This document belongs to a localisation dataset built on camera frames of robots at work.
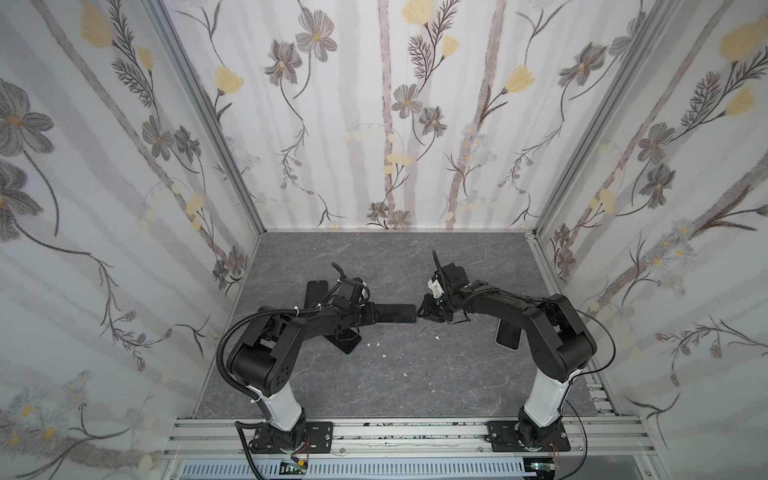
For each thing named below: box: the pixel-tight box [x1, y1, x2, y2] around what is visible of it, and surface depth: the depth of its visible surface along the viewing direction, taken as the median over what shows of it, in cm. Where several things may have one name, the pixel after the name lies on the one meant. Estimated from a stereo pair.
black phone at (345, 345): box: [323, 334, 362, 355], surface depth 92 cm
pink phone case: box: [375, 322, 417, 327], surface depth 95 cm
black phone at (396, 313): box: [376, 304, 417, 323], surface depth 97 cm
